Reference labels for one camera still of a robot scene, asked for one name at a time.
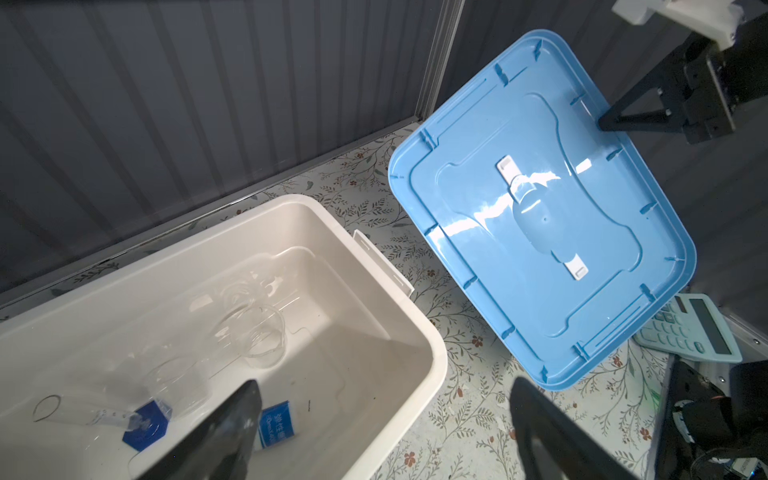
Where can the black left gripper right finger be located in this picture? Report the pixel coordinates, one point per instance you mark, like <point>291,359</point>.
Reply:
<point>551,445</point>

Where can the clear glass flask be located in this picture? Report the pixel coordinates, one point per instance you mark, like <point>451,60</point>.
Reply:
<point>253,331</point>

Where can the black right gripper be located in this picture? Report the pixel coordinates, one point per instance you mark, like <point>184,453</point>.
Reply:
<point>699,86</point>

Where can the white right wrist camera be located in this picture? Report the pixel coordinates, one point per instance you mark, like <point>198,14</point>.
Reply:
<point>717,20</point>

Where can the teal calculator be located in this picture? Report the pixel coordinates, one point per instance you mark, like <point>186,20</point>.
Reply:
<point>692,327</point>

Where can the small clear glass beaker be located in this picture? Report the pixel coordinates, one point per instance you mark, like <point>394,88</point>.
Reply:
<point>178,386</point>

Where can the blue plastic bin lid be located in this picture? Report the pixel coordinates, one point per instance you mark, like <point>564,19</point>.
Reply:
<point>556,231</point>

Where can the blue base graduated cylinder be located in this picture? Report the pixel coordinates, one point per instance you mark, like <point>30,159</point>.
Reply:
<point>141,428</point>

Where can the blue cap clear bottle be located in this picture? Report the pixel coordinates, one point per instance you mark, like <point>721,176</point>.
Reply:
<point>276,425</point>

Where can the white plastic storage bin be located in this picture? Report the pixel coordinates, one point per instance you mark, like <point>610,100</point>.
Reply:
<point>362,361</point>

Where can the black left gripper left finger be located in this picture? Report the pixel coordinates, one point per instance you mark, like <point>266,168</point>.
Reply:
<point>221,446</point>

